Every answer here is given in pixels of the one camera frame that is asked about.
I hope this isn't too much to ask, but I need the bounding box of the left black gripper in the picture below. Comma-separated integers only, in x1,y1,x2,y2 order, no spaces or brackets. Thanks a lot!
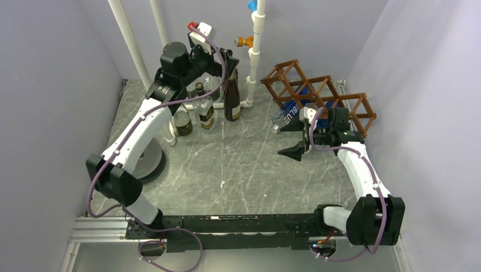
180,42,239,87

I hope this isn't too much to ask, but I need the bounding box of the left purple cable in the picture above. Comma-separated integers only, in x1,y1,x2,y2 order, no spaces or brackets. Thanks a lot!
86,24,228,272

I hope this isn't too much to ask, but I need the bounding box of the blue valve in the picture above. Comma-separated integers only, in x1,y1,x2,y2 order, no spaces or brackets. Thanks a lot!
247,0,258,12

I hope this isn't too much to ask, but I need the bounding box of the orange valve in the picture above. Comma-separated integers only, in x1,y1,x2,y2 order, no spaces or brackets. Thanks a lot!
234,36,254,48

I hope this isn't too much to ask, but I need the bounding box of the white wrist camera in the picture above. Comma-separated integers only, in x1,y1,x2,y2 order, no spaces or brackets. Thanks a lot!
188,22,217,54
298,107,317,124

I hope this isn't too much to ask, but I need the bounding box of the dark bottle gold cap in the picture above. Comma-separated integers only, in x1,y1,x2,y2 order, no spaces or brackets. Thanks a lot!
223,68,241,121

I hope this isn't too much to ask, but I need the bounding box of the clear bottle red green label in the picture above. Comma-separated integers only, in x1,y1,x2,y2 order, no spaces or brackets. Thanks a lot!
184,87,197,111

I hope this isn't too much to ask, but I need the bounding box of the slanted white pvc pipe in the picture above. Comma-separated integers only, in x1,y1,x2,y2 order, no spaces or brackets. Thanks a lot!
108,0,153,91

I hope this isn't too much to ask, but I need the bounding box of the clear bottle dark label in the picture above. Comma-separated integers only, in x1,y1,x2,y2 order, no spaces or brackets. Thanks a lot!
203,75,221,103

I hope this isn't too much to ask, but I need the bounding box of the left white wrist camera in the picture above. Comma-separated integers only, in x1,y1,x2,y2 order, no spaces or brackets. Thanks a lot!
188,22,217,54

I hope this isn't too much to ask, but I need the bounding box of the white pvc pipe frame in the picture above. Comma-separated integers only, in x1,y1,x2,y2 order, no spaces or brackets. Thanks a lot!
150,0,267,111

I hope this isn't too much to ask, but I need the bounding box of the brown wooden wine rack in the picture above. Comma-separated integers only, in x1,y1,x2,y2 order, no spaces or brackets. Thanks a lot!
260,59,377,138

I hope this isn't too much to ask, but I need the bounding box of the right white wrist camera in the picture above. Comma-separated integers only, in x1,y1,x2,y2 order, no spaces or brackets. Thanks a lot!
298,107,317,124

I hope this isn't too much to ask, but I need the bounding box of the small dark capped bottle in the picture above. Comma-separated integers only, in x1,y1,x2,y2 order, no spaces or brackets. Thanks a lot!
193,96,215,133

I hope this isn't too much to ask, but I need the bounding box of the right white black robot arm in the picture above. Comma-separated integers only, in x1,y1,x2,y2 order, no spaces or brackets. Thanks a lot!
278,107,406,248

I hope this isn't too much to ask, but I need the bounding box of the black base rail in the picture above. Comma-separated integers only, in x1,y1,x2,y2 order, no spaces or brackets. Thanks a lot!
125,213,341,253

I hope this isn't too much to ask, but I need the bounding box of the aluminium frame rail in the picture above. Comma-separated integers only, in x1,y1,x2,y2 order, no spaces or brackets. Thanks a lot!
60,215,410,272

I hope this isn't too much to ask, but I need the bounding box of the purple cable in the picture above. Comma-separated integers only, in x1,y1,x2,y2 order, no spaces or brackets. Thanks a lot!
308,107,388,263
86,24,228,272

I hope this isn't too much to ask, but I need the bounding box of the blue labelled clear bottle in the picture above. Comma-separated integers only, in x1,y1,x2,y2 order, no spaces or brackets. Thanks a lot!
271,101,304,134

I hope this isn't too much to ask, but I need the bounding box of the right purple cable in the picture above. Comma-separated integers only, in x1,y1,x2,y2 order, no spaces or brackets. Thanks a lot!
308,107,388,263

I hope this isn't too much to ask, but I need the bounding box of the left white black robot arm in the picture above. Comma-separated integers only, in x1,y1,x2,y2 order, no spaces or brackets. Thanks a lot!
86,42,239,238

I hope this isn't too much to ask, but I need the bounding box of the standing clear empty bottle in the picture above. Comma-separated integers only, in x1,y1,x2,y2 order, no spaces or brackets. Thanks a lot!
173,105,193,137

